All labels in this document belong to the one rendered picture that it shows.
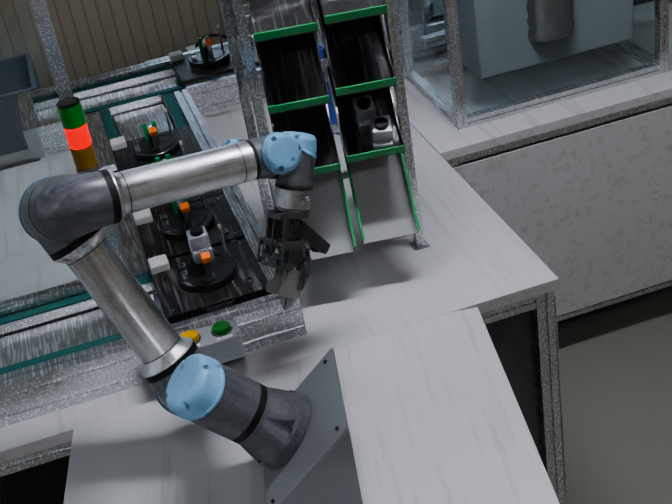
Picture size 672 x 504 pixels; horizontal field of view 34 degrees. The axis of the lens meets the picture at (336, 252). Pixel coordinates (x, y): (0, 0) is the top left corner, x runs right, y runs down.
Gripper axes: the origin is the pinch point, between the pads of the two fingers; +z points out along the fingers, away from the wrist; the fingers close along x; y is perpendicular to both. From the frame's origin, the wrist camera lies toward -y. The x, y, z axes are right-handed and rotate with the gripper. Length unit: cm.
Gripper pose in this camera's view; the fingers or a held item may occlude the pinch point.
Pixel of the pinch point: (288, 303)
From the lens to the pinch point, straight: 226.3
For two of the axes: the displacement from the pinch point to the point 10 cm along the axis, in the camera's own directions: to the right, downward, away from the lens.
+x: 7.6, 2.1, -6.2
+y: -6.4, 0.9, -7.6
